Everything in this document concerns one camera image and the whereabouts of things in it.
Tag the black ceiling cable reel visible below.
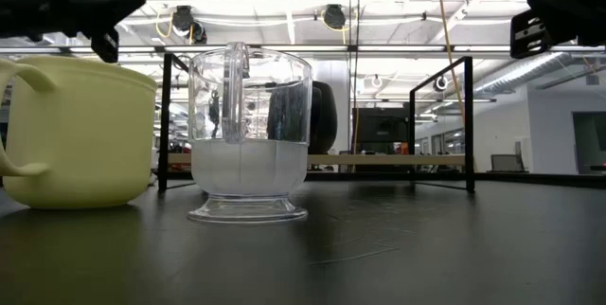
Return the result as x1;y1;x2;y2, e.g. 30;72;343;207
321;4;348;31
169;5;208;45

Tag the black aluminium table frame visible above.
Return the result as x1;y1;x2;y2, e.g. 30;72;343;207
151;170;606;190

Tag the black computer case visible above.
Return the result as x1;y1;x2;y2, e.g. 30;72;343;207
350;107;412;155

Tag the pale yellow plastic mug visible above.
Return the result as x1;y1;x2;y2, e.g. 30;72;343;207
0;54;159;210

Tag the orange hanging cable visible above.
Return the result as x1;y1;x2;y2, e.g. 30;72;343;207
433;0;474;173

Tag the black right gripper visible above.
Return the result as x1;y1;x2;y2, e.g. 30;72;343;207
509;0;606;60

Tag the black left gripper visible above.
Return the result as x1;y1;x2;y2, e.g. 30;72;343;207
0;0;147;63

